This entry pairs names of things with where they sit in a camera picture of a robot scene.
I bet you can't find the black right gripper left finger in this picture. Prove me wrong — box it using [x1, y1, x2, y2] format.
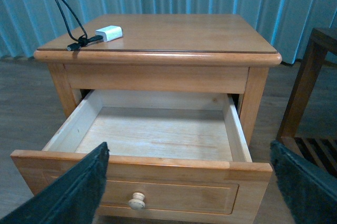
[1, 142, 109, 223]

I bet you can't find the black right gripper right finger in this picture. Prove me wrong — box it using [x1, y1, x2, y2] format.
[270, 140, 336, 223]

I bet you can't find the wooden drawer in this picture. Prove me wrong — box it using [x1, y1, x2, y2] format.
[11, 90, 272, 223]

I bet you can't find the black charger cable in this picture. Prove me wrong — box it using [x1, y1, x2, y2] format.
[49, 0, 103, 52]

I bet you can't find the white charger adapter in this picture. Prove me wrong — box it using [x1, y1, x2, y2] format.
[95, 25, 123, 42]

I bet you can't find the dark wooden side table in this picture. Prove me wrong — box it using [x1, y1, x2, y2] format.
[276, 28, 336, 177]

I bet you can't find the wooden nightstand cabinet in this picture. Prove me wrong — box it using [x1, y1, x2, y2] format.
[34, 14, 282, 141]

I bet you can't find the light blue curtain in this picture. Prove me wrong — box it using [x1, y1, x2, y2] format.
[1, 0, 336, 64]

